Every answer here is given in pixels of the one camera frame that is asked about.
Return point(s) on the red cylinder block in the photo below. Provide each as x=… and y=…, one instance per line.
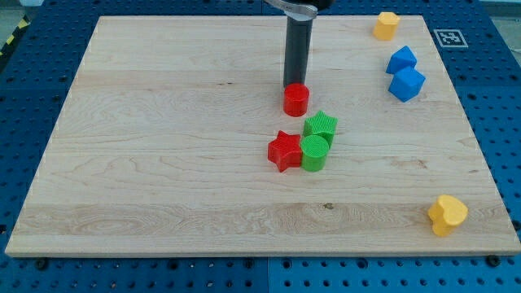
x=296, y=99

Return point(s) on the red star block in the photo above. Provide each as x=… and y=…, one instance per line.
x=285, y=151

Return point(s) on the green star block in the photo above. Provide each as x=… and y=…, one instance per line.
x=321, y=125

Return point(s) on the green cylinder block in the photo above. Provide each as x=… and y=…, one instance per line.
x=314, y=152

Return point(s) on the wooden board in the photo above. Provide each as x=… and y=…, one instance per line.
x=160, y=148

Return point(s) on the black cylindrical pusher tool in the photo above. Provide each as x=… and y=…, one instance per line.
x=296, y=56

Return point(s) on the silver metal clamp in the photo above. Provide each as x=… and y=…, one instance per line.
x=296, y=11

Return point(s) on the blue cube block lower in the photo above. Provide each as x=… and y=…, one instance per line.
x=406, y=84

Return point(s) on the blue block upper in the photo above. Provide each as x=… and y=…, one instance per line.
x=401, y=59

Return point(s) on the yellow pentagon block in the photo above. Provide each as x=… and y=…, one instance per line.
x=386, y=26

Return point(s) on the yellow heart block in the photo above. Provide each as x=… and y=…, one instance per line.
x=446, y=214

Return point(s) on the white fiducial marker tag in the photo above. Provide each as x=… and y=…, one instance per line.
x=450, y=38

